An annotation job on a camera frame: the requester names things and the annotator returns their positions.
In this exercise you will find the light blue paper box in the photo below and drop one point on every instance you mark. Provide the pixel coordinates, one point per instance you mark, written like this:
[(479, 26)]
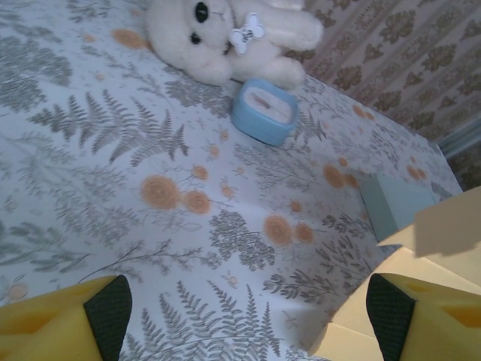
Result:
[(402, 207)]

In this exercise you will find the orange paper box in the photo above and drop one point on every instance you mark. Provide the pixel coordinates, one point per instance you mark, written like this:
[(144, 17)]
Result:
[(432, 259)]

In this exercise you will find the small blue square box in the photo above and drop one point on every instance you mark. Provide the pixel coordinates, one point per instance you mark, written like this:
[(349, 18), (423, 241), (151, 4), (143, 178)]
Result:
[(263, 113)]

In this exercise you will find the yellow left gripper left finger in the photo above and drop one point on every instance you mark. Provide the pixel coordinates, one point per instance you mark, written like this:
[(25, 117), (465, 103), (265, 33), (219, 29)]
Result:
[(56, 323)]

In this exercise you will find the aluminium corner post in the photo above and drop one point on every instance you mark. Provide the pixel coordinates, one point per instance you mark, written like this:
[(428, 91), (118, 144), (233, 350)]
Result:
[(462, 139)]

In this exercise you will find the cream plush dog toy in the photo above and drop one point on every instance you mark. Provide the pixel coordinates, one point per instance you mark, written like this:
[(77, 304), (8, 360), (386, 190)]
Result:
[(210, 45)]

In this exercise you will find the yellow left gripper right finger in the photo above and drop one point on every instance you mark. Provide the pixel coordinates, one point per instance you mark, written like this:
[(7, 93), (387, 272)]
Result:
[(432, 327)]

